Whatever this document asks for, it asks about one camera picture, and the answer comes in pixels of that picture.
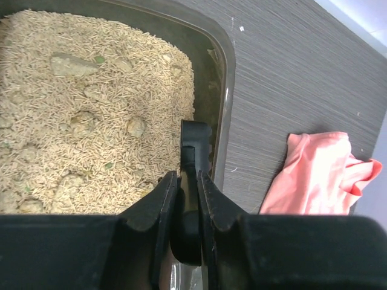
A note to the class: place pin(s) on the cat litter sand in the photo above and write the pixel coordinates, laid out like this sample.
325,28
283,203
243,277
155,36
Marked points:
90,112

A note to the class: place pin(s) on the pink cloth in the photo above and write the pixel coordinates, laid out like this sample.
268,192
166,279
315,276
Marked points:
320,176

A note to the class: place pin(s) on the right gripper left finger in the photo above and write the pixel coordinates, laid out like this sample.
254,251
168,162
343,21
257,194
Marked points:
130,250

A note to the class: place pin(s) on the black litter scoop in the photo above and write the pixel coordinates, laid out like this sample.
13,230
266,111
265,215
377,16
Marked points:
195,150

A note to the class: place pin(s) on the grey litter box tray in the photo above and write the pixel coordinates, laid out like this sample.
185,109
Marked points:
213,60

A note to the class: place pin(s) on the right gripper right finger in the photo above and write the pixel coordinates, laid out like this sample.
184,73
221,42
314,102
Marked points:
254,251

